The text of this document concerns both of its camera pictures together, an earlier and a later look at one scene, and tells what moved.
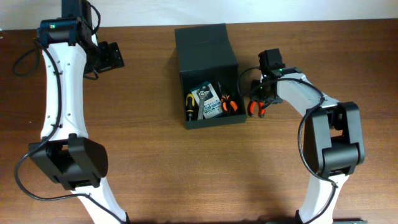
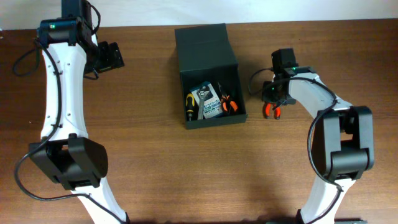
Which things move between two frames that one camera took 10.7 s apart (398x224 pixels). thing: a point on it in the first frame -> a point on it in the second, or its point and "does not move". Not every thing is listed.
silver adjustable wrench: x=201 y=94 does not move
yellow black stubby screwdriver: x=190 y=104 does not move
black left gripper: x=109 y=56 does not move
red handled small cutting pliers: x=261 y=111 -> x=267 y=108
